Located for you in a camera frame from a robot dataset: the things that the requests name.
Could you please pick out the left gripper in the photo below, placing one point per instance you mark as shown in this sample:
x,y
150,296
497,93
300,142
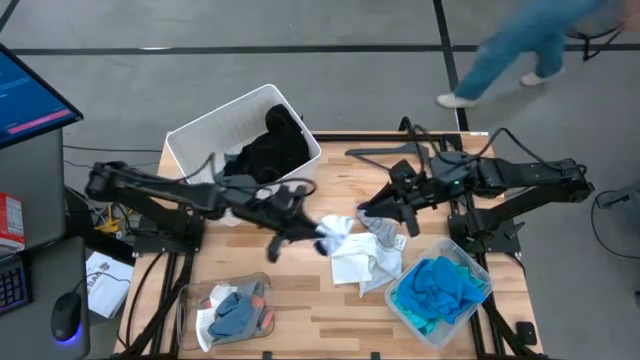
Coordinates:
x,y
280,210

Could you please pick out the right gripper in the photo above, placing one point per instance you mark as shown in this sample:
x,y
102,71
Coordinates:
x,y
420,195

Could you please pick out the grey striped sock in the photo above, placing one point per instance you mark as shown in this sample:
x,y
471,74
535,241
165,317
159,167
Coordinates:
x,y
381,229

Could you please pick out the white and navy sock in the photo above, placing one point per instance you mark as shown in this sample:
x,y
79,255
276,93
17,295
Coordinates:
x,y
335,230

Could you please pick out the grey and red cloth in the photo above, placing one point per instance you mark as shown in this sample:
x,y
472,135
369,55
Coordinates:
x,y
257,300

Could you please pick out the blue cloth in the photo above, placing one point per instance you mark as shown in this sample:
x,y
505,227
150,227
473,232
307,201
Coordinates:
x,y
440,290

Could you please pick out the black cloth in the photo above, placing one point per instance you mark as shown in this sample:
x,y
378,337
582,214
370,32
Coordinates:
x,y
275,145

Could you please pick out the teal cloth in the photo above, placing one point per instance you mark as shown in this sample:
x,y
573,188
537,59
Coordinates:
x,y
412,317

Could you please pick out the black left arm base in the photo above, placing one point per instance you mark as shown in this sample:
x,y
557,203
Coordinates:
x,y
170,240

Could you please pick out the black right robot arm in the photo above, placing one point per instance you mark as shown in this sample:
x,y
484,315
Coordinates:
x,y
525,172

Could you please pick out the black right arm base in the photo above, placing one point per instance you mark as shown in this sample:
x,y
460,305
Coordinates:
x,y
490,235

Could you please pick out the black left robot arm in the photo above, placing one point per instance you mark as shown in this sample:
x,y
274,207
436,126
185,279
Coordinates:
x,y
150,185

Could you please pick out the light grey cloth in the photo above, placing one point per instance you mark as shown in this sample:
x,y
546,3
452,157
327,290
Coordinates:
x,y
385,267

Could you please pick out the black clothes hanger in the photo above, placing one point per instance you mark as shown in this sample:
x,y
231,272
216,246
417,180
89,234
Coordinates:
x,y
380,150

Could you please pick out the dark grey cloth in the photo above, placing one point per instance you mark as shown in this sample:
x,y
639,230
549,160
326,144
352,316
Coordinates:
x,y
226,172

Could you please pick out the clear plastic bin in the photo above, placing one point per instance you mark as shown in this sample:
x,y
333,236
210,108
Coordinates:
x,y
450,335
187,300

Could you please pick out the small white cloth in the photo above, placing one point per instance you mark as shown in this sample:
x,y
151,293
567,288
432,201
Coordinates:
x,y
205,325

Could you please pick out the white perforated basket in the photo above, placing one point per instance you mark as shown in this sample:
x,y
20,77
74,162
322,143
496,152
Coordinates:
x,y
220,125

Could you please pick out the small black clamp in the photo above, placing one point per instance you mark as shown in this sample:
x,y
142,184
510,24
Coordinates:
x,y
526,333

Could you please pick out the white paper sheet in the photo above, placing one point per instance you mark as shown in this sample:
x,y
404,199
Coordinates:
x,y
107,285

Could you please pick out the person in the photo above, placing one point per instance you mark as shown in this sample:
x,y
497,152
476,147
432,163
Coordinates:
x,y
515,45

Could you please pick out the black computer mouse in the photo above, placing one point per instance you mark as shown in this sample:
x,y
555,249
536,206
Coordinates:
x,y
66,316

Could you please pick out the grey desk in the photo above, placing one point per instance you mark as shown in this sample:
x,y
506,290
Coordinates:
x,y
30,190

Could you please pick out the red and white box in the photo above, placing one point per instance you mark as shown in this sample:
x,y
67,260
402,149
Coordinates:
x,y
10,222

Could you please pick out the black keyboard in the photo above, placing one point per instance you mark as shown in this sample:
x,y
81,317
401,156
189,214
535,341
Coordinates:
x,y
12,287

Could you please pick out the computer monitor with blue screen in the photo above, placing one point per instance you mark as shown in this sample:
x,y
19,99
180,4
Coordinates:
x,y
25,95

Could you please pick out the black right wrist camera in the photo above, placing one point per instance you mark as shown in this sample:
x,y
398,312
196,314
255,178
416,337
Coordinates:
x,y
404,174

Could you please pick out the black table frame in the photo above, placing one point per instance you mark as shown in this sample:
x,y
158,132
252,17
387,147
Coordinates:
x,y
375,136

